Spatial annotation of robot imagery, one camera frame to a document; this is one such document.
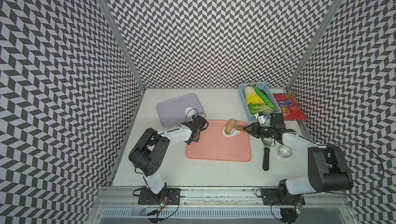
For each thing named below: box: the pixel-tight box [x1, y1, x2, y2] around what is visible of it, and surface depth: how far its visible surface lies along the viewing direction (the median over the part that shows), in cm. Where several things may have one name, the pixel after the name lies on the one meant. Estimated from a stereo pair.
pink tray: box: [186, 119, 252, 163], surface depth 91 cm
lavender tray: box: [156, 92, 204, 127], surface depth 111 cm
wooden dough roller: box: [224, 118, 245, 135], surface depth 96 cm
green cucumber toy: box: [252, 85, 275, 109], surface depth 110 cm
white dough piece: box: [222, 126, 241, 138], surface depth 95 cm
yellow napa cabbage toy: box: [244, 85, 267, 105], surface depth 104 cm
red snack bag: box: [273, 93, 307, 121], surface depth 104 cm
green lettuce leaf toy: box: [247, 103, 275, 115], surface depth 104 cm
